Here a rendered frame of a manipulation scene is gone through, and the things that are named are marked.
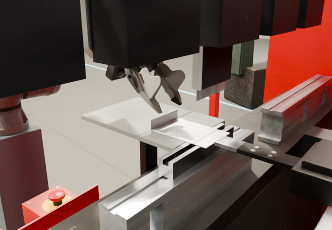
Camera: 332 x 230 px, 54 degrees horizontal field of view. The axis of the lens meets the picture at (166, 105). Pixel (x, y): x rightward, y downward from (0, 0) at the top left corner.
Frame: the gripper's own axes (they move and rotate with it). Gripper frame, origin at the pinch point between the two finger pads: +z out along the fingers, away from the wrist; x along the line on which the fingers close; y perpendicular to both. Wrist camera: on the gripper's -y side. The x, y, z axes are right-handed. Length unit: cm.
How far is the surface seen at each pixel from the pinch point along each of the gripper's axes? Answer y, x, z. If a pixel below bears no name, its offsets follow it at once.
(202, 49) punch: 16.4, -3.7, -3.0
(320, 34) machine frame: 8, 86, -2
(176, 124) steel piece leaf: -1.1, 1.1, 4.3
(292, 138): 0.0, 38.7, 21.8
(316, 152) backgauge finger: 22.2, -1.0, 19.4
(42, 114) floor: -284, 127, -101
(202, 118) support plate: 0.2, 7.8, 5.7
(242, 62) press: -130, 287, -42
